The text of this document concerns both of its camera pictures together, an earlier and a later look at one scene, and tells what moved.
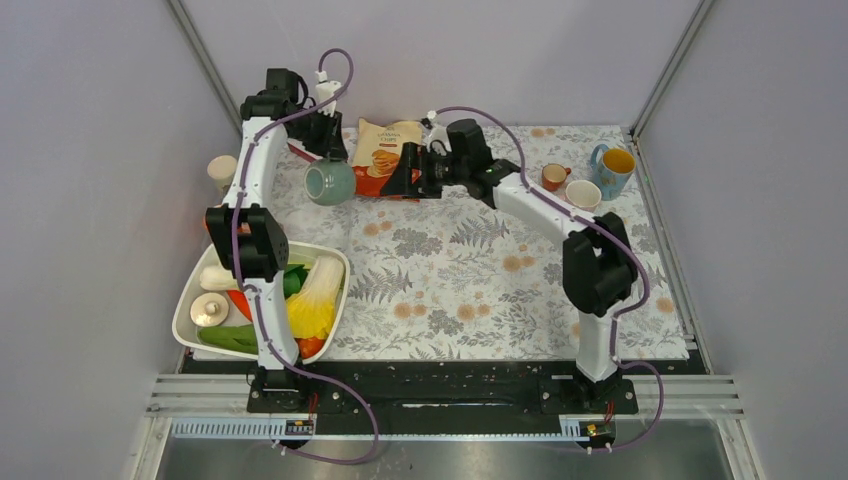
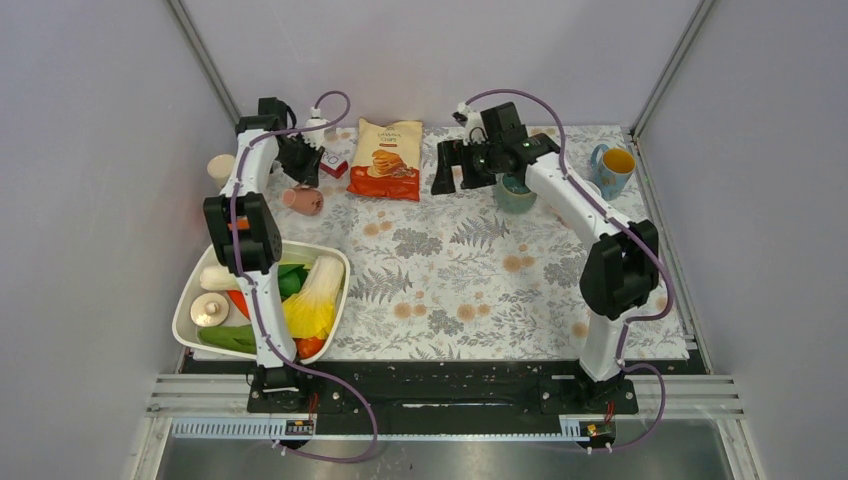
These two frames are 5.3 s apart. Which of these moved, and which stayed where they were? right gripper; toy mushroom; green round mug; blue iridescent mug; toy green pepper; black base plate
Moved: green round mug; right gripper
Stayed: toy green pepper; blue iridescent mug; toy mushroom; black base plate
